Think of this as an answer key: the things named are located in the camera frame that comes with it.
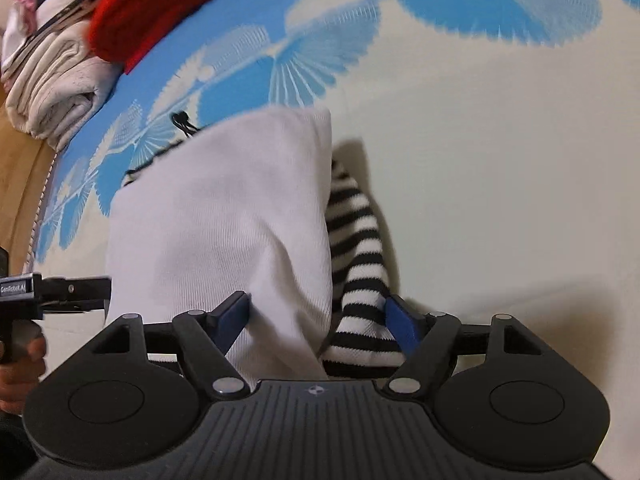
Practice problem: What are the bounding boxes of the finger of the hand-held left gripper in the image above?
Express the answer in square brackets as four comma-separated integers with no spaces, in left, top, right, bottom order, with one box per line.
[39,275,113,315]

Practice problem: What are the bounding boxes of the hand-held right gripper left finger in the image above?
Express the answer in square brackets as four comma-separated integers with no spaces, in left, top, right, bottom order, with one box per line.
[93,291,251,402]

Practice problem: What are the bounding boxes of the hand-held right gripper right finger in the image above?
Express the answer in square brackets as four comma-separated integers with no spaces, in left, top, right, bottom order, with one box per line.
[384,294,547,395]

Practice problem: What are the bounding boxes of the black white striped hoodie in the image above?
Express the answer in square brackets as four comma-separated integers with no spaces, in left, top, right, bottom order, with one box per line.
[105,107,407,386]

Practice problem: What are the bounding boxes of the folded clothes stack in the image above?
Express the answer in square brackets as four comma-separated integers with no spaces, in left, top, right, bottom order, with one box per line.
[10,0,146,61]

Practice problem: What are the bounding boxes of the person's left hand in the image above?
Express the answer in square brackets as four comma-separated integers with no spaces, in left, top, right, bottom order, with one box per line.
[0,321,49,413]

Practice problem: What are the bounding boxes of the blue printed bedsheet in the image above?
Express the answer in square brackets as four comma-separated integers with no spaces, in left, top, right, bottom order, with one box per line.
[29,0,640,361]

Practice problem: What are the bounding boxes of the white folded blanket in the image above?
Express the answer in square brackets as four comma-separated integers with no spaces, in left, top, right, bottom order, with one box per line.
[0,22,123,152]

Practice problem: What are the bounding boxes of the pink cloth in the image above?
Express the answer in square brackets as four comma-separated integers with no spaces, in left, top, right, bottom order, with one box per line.
[2,0,41,56]

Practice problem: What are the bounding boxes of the red folded blanket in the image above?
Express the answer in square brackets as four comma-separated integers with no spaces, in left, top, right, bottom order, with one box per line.
[86,0,273,75]

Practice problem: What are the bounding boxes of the wooden bed frame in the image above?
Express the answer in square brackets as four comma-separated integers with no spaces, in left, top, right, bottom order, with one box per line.
[0,102,57,273]

